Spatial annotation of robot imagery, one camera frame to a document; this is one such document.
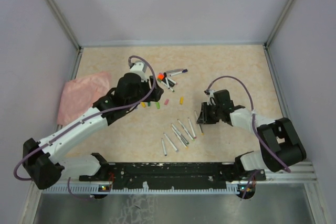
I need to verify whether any light green capped marker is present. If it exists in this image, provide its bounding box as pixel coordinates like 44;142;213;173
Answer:
177;119;194;141

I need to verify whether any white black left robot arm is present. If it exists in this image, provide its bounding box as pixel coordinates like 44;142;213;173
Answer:
22;72;164;189

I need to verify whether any orange highlighter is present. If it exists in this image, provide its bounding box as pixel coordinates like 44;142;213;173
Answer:
157;74;164;82

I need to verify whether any pink tipped white marker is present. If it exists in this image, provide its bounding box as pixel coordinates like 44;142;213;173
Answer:
159;72;177;86

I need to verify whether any grey blue capped marker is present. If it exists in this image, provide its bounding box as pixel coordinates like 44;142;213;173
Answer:
163;133;179;152

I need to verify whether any yellow capped white marker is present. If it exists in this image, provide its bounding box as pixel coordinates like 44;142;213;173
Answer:
171;127;188;149

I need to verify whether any dark green capped marker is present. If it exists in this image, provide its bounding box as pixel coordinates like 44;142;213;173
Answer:
158;79;175;92

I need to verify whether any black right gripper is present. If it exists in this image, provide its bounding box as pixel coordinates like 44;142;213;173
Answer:
197;101;223;124

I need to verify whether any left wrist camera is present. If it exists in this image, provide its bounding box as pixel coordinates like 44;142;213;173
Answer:
130;61;147;82

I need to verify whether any grey purple pen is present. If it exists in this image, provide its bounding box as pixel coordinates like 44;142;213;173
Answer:
166;68;184;73

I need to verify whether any aluminium frame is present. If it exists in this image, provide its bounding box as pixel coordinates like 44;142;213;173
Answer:
18;0;336;224

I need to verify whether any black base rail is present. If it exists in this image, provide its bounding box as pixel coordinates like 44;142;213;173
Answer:
79;162;254;190

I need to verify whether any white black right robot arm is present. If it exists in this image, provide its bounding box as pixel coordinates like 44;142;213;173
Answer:
196;90;307;180

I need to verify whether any pink cloth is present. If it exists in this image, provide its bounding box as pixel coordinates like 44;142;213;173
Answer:
57;72;111;126

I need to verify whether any pink capped marker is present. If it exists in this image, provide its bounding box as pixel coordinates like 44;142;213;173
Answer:
187;117;197;140

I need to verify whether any blue tipped white marker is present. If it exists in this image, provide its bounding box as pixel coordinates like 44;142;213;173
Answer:
170;69;188;77

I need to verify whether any black capped white marker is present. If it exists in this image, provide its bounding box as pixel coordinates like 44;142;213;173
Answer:
163;72;170;88

